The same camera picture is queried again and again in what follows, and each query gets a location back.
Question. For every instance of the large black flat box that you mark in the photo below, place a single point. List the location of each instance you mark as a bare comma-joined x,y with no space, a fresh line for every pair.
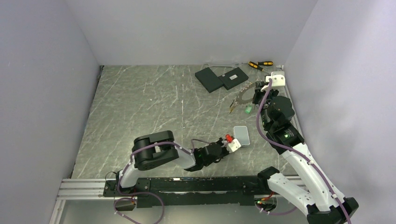
209,80

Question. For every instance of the green key tag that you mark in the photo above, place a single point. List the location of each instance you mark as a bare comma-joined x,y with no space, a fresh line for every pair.
248,109

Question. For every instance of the yellow black screwdriver rear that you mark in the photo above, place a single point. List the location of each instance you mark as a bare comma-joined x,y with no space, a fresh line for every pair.
264,63

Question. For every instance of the yellow black screwdriver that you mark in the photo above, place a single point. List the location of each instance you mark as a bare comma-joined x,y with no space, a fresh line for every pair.
260,68
264,63

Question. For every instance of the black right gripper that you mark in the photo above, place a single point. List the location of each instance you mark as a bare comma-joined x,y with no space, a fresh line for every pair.
258,92

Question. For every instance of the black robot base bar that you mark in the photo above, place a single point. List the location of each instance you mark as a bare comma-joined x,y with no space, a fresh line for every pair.
155,191

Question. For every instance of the round metal key organizer disc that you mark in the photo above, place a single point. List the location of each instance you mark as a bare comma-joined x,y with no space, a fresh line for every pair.
242,98

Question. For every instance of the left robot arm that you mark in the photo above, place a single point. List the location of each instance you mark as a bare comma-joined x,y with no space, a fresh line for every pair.
154,150

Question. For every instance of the long silver wrench at wall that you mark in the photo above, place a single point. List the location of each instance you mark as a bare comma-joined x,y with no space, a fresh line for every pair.
231,65

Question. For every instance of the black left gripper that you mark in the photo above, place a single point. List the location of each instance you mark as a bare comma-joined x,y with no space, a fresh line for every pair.
220,142

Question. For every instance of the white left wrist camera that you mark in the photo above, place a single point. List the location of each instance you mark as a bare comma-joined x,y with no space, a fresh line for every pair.
231,143

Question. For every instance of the clear plastic case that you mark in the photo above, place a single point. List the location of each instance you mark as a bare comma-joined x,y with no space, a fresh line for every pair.
242,135

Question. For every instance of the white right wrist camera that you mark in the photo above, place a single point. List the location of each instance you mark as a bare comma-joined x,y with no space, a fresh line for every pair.
277,80

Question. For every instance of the yellow black screwdriver front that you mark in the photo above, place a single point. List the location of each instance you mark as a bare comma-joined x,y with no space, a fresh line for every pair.
260,68

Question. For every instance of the small black flat box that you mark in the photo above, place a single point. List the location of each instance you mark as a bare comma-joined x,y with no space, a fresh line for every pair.
233,78

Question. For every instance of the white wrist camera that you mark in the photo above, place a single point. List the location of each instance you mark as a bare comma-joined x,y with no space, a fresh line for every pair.
231,143
277,80

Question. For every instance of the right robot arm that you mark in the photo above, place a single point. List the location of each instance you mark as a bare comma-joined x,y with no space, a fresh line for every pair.
321,202

